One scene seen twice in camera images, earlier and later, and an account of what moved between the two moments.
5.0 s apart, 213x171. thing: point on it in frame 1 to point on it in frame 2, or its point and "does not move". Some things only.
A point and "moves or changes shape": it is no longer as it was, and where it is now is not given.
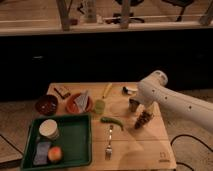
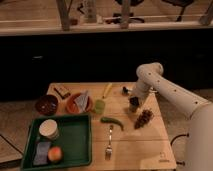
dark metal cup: (133, 104) moves or changes shape
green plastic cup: (99, 106) does not move
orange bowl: (73, 108) does not move
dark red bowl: (46, 104) does not move
